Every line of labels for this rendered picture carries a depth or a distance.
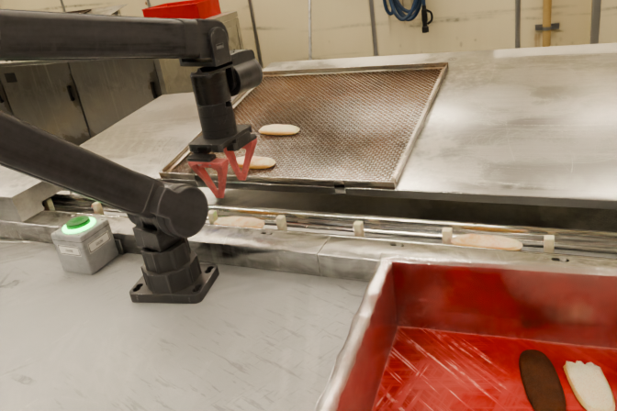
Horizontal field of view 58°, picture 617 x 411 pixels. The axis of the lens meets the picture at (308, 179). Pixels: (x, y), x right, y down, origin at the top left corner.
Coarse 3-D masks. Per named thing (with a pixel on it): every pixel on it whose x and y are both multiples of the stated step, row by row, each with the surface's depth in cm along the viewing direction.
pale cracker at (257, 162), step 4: (244, 156) 114; (252, 156) 113; (256, 156) 113; (240, 160) 112; (252, 160) 111; (256, 160) 111; (260, 160) 111; (264, 160) 110; (268, 160) 110; (272, 160) 110; (240, 164) 111; (252, 164) 110; (256, 164) 110; (260, 164) 109; (264, 164) 109; (268, 164) 109; (272, 164) 109; (252, 168) 110; (256, 168) 110; (260, 168) 109; (264, 168) 109
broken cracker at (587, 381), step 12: (576, 372) 59; (588, 372) 58; (600, 372) 59; (576, 384) 58; (588, 384) 57; (600, 384) 57; (576, 396) 57; (588, 396) 56; (600, 396) 56; (612, 396) 56; (588, 408) 55; (600, 408) 55; (612, 408) 55
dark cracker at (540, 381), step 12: (528, 360) 62; (540, 360) 61; (528, 372) 60; (540, 372) 59; (552, 372) 59; (528, 384) 58; (540, 384) 58; (552, 384) 58; (528, 396) 58; (540, 396) 57; (552, 396) 56; (564, 396) 57; (540, 408) 56; (552, 408) 55; (564, 408) 55
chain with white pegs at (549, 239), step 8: (48, 200) 118; (48, 208) 118; (96, 208) 112; (208, 216) 100; (216, 216) 101; (280, 216) 95; (280, 224) 94; (360, 224) 88; (360, 232) 89; (448, 232) 82; (448, 240) 83; (544, 240) 77; (552, 240) 76; (544, 248) 77; (552, 248) 77; (592, 256) 76
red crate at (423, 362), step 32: (416, 352) 66; (448, 352) 66; (480, 352) 65; (512, 352) 64; (544, 352) 63; (576, 352) 63; (608, 352) 62; (384, 384) 62; (416, 384) 62; (448, 384) 61; (480, 384) 60; (512, 384) 60
